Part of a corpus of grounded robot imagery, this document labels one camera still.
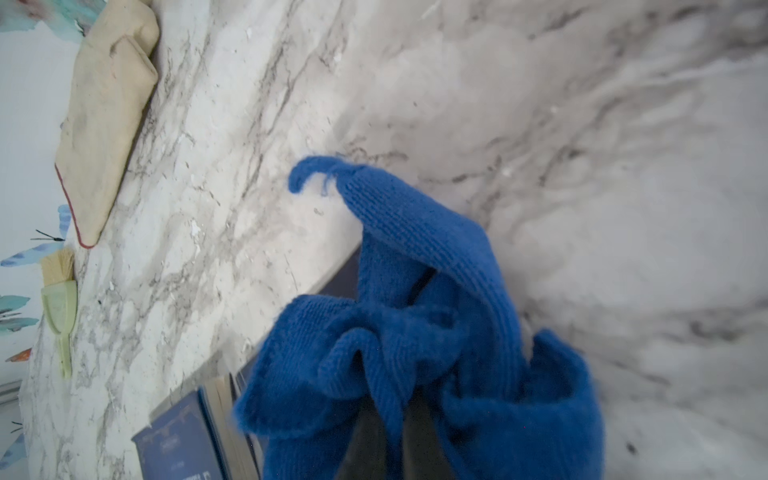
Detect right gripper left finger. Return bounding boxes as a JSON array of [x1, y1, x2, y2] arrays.
[[334, 397, 387, 480]]

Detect blue Little Prince book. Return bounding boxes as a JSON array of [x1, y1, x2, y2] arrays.
[[132, 375, 262, 479]]

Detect blue microfiber cloth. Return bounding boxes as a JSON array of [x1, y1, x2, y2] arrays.
[[235, 156, 605, 479]]

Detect navy yellow-label book right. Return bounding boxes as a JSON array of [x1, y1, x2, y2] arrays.
[[232, 245, 361, 395]]

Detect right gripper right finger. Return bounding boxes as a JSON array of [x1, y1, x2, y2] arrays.
[[402, 395, 456, 480]]

